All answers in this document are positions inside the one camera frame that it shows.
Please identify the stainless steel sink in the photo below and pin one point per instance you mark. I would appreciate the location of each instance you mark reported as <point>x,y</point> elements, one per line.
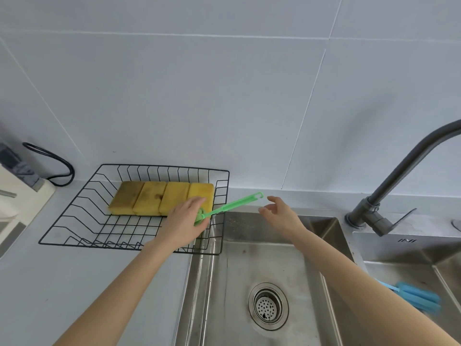
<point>245,284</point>

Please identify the round sink drain strainer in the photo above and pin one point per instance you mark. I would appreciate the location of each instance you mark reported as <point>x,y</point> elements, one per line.
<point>268,306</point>

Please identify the person's right forearm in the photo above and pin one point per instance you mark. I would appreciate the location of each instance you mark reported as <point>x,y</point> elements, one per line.
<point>363,288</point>

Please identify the person's left hand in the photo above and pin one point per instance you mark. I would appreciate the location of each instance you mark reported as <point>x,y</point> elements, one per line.
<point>182,221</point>

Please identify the green bottle brush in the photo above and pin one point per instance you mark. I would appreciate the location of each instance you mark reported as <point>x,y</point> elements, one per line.
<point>230,206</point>

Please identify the person's left fingers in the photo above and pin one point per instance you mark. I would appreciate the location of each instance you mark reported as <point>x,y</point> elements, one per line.
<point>198,208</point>

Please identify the white kitchen appliance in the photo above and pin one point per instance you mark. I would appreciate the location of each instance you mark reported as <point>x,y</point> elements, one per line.
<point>16,198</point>

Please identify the person's right thumb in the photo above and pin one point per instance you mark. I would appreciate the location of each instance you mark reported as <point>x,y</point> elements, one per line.
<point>268,212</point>

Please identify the person's left forearm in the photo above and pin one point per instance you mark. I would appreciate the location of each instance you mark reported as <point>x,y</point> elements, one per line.
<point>119,293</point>

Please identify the dark grey faucet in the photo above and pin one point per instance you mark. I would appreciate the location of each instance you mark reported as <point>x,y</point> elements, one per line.
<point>399,183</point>

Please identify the blue sponge brush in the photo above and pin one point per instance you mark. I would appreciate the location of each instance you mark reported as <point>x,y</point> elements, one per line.
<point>417,297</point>

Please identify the person's right hand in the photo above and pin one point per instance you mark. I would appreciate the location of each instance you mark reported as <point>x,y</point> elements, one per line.
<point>284,218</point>

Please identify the yellow sponge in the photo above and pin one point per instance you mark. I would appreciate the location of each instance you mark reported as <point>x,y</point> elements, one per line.
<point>148,198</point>
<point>125,198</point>
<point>201,190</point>
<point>173,196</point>

